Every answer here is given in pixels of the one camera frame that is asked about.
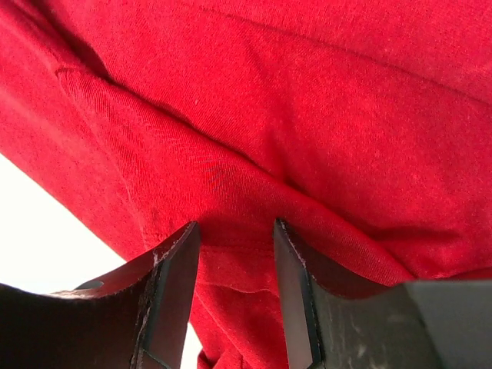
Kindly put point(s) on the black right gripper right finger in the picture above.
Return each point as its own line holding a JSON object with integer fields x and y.
{"x": 334, "y": 318}

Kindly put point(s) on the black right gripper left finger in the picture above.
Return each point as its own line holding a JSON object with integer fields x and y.
{"x": 135, "y": 316}

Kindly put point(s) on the dark red t shirt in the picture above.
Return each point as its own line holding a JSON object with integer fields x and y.
{"x": 366, "y": 125}

